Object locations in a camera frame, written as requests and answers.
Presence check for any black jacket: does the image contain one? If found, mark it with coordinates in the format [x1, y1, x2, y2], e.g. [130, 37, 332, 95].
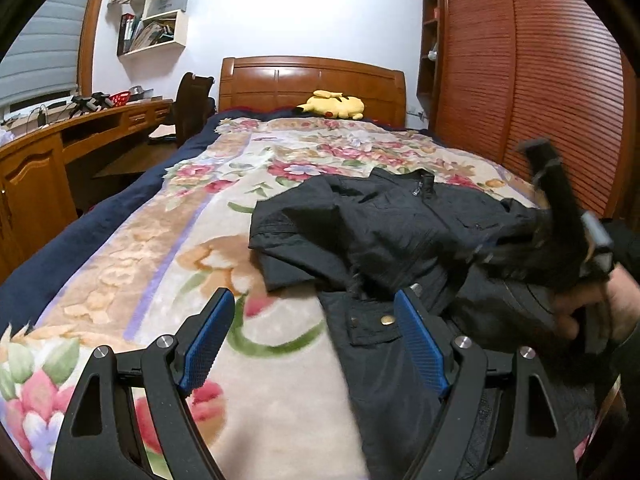
[250, 169, 598, 479]

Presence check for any right hand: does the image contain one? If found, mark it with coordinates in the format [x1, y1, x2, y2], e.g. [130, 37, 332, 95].
[552, 264, 640, 342]

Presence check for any floral bed blanket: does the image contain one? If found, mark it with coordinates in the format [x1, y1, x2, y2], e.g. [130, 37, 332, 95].
[1, 117, 535, 479]

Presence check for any navy blue bed sheet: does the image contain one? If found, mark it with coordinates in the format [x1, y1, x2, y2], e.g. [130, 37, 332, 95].
[0, 108, 294, 332]

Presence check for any wooden louvered wardrobe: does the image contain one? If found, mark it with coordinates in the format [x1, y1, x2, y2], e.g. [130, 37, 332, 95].
[416, 0, 639, 223]

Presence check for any wooden desk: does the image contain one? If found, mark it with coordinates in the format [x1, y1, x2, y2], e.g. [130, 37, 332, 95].
[1, 99, 171, 280]

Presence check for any yellow plush toy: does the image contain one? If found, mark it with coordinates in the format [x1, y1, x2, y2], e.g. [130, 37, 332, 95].
[293, 90, 366, 120]

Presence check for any wooden headboard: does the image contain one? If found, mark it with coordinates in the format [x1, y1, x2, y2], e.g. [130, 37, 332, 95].
[217, 55, 407, 128]

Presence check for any dark wooden chair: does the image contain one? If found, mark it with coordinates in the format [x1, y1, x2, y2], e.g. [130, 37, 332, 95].
[171, 72, 215, 146]

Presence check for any red basket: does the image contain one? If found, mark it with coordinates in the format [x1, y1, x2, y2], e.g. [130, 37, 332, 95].
[108, 90, 131, 107]

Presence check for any grey window blind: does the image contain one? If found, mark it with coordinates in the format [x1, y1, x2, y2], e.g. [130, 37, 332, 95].
[1, 0, 88, 106]

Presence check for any white wall shelf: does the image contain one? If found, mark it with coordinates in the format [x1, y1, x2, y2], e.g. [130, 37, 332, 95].
[108, 0, 189, 60]

